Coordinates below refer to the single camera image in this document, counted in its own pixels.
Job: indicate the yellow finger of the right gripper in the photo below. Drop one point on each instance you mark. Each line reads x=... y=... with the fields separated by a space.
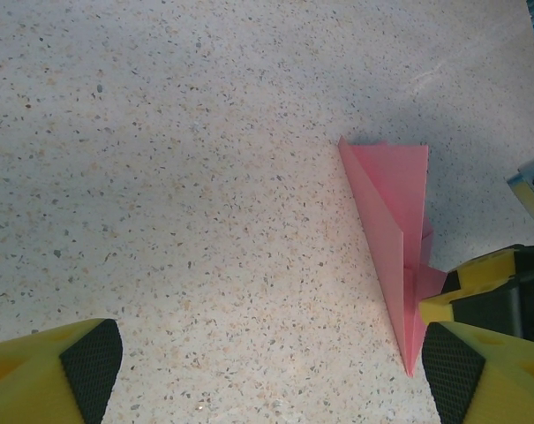
x=483 y=267
x=436 y=309

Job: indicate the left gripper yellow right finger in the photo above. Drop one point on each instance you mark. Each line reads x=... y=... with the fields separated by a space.
x=505 y=384

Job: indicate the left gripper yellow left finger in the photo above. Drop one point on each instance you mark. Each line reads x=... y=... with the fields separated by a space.
x=28 y=384

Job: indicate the pink paper sheet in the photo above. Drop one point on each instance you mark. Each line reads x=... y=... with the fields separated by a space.
x=394 y=212

